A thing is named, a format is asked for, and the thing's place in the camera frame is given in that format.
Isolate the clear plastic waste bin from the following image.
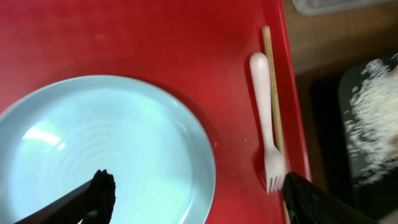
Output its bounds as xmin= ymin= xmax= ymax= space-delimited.
xmin=292 ymin=0 xmax=393 ymax=16

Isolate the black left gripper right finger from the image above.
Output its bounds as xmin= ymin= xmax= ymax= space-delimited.
xmin=282 ymin=172 xmax=377 ymax=224

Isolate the black tray with rice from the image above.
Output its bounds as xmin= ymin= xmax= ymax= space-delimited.
xmin=338 ymin=55 xmax=397 ymax=221

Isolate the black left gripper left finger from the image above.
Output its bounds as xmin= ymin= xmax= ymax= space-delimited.
xmin=16 ymin=170 xmax=116 ymax=224

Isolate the light blue plate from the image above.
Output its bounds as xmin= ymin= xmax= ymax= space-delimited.
xmin=1 ymin=75 xmax=216 ymax=223

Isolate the white plastic fork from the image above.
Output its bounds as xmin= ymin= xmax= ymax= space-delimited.
xmin=249 ymin=52 xmax=285 ymax=194

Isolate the wooden chopstick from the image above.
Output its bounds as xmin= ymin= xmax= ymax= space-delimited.
xmin=262 ymin=26 xmax=289 ymax=187

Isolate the red serving tray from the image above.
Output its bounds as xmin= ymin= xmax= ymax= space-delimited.
xmin=1 ymin=0 xmax=311 ymax=223

